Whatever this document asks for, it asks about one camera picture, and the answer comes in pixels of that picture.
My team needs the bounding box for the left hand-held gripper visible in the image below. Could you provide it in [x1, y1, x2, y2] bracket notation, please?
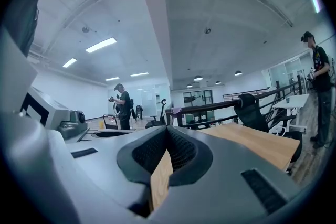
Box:
[0, 26, 138, 141]

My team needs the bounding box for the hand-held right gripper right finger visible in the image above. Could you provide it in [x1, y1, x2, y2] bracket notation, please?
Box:
[150, 125, 300, 224]

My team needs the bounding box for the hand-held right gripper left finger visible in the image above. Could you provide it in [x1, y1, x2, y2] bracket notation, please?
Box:
[65, 125, 169, 224]

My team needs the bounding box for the black trolley cart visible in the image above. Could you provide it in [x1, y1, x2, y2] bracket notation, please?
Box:
[102, 114, 119, 130]

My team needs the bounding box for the black office chair with headrest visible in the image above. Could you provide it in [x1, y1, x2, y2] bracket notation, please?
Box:
[144, 99, 168, 129]

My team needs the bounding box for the black mesh office chair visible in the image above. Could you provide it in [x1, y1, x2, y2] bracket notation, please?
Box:
[233, 93, 303, 175]

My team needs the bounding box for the black metal railing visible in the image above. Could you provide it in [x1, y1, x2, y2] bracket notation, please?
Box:
[164, 80, 303, 130]

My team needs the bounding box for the white desk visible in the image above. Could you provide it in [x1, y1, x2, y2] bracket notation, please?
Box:
[272, 93, 311, 132]

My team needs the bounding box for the person's dark shirt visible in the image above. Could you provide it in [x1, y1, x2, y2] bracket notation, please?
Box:
[2, 0, 51, 58]

